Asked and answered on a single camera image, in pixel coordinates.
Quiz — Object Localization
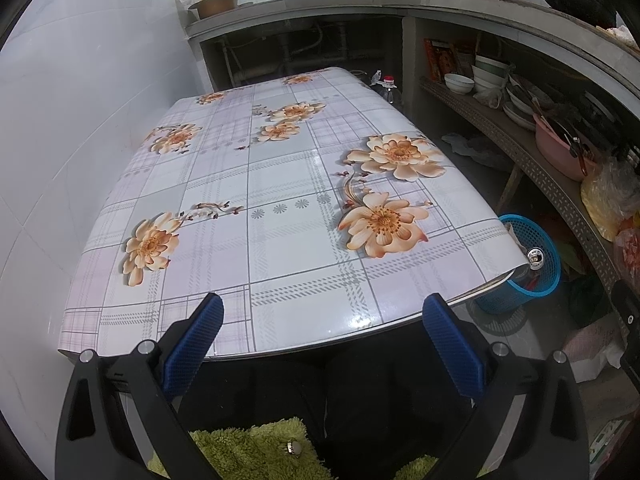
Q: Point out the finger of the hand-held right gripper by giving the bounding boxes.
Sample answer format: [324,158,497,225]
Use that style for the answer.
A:
[612,280,640,376]

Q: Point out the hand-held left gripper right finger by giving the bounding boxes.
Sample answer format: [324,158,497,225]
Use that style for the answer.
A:
[422,294,588,480]

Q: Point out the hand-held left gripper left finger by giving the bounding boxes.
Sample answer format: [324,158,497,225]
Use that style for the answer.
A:
[55,292,226,480]

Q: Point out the blue plastic basket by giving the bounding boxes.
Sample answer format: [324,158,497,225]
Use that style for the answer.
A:
[475,214,561,315]

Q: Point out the pink white plastic bag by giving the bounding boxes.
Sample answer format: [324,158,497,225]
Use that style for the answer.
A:
[562,312,626,381]

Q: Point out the dark green bag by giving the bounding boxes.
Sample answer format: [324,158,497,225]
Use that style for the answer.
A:
[567,275,616,326]

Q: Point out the red printed plastic bag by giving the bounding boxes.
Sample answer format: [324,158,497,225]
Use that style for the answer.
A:
[614,227,640,281]

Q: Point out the person's dark trousers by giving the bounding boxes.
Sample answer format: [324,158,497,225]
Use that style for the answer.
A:
[190,330,481,480]

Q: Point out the orange green packet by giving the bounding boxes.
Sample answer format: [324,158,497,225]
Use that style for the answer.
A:
[547,217,583,276]

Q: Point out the metal can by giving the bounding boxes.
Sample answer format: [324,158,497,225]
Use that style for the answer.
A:
[515,246,547,286]

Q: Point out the white green carton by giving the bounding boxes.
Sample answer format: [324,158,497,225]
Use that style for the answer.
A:
[587,415,633,466]

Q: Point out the clear bag with yellow contents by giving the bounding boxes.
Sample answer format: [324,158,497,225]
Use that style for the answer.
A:
[580,157,640,243]

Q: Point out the grey perforated shelf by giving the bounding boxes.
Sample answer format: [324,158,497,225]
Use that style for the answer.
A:
[419,77,640,301]

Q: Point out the pink basin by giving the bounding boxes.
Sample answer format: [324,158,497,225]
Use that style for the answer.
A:
[532,112,601,183]

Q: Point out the floral tablecloth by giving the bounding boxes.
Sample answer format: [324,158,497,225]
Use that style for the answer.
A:
[57,66,531,361]

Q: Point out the crumpled grey white bag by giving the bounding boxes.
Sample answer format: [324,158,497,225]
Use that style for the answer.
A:
[441,132,512,171]

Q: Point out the crumpled white plastic bag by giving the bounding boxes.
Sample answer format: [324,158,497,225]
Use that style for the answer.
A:
[474,87,503,111]

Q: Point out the cooking oil bottle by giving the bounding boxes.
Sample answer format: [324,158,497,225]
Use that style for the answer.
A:
[380,76,405,106]

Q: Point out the small white bowl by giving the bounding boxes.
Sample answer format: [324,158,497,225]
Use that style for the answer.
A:
[444,73,475,96]

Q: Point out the stacked white bowls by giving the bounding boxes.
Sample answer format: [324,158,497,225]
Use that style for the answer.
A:
[472,55,511,93]

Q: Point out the red seasoning packet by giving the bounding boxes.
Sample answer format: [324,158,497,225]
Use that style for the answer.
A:
[424,38,460,82]

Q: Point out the metal basin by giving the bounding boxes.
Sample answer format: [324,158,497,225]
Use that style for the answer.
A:
[188,0,242,21]

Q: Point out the grey concrete kitchen counter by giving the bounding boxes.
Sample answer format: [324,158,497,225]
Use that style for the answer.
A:
[185,0,640,126]

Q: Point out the red handled kitchen tool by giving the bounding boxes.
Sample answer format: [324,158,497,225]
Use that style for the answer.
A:
[570,135,593,178]

